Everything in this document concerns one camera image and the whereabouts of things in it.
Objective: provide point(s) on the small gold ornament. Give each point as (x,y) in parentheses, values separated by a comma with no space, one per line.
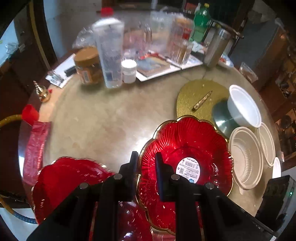
(42,93)

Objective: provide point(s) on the cream plastic bowl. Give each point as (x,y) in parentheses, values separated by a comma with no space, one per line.
(247,157)

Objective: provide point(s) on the white foam bowl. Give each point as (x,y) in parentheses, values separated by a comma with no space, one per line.
(266,143)
(243,108)

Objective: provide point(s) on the clear plastic food container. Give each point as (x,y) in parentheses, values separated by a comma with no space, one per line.
(247,72)

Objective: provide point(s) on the book on paper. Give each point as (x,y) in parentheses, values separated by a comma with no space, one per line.
(151,65)

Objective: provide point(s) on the green plastic bottle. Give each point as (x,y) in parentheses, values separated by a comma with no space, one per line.
(201,19)

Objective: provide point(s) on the steel thermos flask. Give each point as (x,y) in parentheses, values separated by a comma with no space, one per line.
(216,47)

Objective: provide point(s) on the bagged liquor bottle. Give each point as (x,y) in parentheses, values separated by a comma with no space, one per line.
(178,42)

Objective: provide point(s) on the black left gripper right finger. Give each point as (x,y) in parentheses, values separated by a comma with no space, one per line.
(177,189)

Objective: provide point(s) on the peanut butter jar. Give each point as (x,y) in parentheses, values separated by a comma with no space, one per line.
(87,64)

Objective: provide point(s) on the clear glass mug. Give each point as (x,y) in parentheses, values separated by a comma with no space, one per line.
(137,40)

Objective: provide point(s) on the red flower plate with sticker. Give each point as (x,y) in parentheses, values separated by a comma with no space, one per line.
(196,151)

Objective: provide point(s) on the red flower plate left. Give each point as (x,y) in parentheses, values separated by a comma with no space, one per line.
(64,203)

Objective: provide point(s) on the round steel lid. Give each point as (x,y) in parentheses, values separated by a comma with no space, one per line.
(223,119)

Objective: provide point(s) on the red plastic package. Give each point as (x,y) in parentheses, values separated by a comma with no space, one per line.
(33,162)

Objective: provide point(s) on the gold glitter placemat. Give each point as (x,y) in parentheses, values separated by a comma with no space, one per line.
(192,92)

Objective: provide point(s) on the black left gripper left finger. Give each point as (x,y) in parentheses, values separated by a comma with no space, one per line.
(119,187)

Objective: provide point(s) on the gold patterned stick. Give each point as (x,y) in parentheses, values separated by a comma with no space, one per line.
(201,101)

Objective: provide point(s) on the small white jar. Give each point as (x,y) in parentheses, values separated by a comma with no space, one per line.
(129,70)

